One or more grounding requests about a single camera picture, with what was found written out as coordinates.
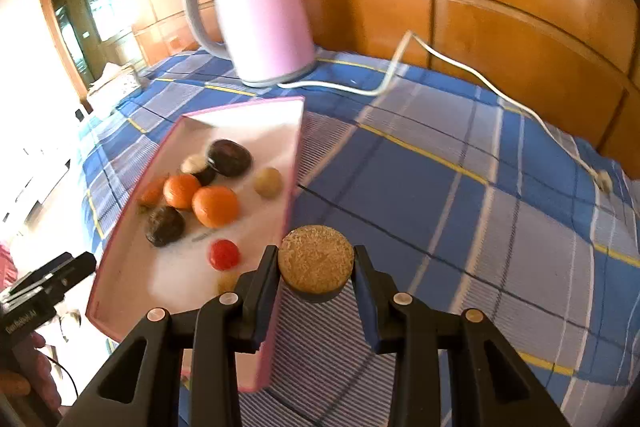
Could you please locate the pink electric kettle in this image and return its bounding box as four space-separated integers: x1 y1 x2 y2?
184 0 317 88

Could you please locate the pink cardboard box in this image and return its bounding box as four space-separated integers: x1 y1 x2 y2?
86 96 306 394

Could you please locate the large orange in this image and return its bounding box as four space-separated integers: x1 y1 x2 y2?
192 186 240 229

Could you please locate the thin black cable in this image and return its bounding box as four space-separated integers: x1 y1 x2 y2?
47 354 83 395

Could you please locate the round brown cookie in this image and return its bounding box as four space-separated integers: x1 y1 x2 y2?
180 155 217 186

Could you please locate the dark avocado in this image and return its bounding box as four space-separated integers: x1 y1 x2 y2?
206 139 252 178

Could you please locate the red tomato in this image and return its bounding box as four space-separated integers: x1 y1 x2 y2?
207 239 241 270

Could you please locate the wooden framed glass door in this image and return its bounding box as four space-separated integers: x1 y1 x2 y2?
35 0 146 102

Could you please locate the blue plaid bedsheet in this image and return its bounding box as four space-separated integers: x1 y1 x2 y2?
75 47 640 427

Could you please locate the small orange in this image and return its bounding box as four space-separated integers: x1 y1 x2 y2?
163 174 202 210

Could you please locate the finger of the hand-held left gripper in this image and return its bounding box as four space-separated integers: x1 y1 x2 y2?
50 251 97 295
9 252 76 290

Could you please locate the white power cable with plug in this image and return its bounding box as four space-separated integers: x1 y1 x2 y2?
277 29 613 194

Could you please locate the brown kiwi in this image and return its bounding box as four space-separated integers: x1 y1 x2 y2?
217 271 241 295

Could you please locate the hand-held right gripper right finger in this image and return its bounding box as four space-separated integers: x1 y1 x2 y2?
352 245 571 427

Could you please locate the small dark brown fruit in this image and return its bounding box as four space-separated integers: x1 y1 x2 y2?
144 205 186 248

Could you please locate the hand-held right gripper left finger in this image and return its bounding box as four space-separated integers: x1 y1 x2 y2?
59 245 281 427

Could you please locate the beige potato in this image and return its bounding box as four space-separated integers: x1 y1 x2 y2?
252 167 283 198

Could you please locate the orange carrot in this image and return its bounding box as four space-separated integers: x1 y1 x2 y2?
137 177 171 206

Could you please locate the person's left hand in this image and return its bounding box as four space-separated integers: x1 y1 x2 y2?
0 332 63 413

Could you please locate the dark eggplant half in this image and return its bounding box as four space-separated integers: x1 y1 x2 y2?
277 226 356 304

